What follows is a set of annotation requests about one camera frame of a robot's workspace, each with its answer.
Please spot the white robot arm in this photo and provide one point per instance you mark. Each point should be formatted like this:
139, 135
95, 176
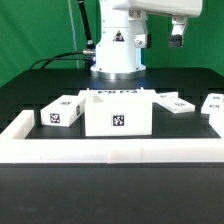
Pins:
124, 33

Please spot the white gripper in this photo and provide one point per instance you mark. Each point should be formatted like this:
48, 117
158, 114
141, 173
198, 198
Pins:
138, 17

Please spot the white base tag plate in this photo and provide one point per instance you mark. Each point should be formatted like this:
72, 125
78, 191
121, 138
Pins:
147, 92

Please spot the white cabinet door panel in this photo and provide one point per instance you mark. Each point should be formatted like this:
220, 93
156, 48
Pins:
176, 105

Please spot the white cabinet body box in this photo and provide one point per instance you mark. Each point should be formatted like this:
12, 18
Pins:
118, 115

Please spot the white U-shaped obstacle wall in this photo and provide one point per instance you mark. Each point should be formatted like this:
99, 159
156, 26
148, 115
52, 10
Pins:
16, 148

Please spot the white cabinet top block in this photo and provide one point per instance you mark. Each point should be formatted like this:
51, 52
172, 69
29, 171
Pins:
64, 111

